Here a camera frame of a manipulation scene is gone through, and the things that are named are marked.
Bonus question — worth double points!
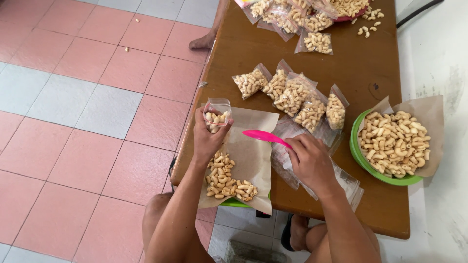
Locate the person's leg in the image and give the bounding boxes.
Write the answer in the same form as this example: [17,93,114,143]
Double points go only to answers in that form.
[290,214,382,263]
[141,192,217,263]

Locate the person's left hand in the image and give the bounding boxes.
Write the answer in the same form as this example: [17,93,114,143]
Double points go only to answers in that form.
[193,106,234,164]

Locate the green plastic bowl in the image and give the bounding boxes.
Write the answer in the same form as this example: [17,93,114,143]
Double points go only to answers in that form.
[349,108,425,186]

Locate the person's right hand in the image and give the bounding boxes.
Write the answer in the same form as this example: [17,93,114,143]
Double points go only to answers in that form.
[284,133,343,196]

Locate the loose macaroni snacks on table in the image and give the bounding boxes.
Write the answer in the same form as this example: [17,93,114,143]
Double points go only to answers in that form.
[351,5,385,39]

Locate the macaroni snacks inside held bag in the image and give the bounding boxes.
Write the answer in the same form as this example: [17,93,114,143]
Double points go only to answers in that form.
[205,111,229,134]

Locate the brown paper sheet with few snacks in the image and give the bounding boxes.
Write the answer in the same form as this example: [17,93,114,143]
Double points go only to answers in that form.
[197,106,280,216]

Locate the person's right leg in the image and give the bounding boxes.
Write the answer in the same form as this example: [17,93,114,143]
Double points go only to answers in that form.
[290,214,382,263]

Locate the filled clear snack bag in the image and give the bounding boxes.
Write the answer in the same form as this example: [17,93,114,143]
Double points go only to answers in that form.
[326,84,350,131]
[272,72,318,118]
[262,59,294,101]
[232,63,273,100]
[294,89,328,134]

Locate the small half-filled clear plastic bag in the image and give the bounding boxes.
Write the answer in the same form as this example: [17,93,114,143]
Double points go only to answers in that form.
[203,97,233,134]

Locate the black bar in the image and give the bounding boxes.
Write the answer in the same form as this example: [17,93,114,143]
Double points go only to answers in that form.
[396,0,445,28]

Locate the pink plastic spoon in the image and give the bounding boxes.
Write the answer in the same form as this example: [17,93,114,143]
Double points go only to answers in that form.
[242,130,293,150]

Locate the brown wooden table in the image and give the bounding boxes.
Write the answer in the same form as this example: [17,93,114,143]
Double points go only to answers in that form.
[170,0,411,240]

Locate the heap of filled snack packets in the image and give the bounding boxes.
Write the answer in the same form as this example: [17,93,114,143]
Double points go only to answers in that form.
[234,0,339,56]

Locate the large heap of macaroni snacks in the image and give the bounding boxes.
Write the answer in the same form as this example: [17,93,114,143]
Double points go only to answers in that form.
[358,111,431,179]

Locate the small heap of macaroni snacks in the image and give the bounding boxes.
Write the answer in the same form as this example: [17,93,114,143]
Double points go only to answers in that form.
[205,151,259,202]

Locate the red plastic bowl with snacks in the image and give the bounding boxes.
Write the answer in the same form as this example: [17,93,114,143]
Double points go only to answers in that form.
[330,0,371,23]

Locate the black sandal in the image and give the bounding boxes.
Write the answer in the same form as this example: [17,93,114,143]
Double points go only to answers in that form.
[280,213,297,253]

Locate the brown paper bowl liner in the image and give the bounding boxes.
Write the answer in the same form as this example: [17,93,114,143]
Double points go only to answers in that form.
[356,95,445,178]

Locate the grey concrete block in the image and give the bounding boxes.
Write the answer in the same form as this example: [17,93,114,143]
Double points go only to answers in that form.
[224,239,288,263]

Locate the person's left leg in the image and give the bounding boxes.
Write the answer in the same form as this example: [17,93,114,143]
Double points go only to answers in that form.
[141,192,217,263]

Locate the pile of empty plastic bags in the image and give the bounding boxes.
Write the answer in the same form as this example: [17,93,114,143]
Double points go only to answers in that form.
[270,116,365,213]

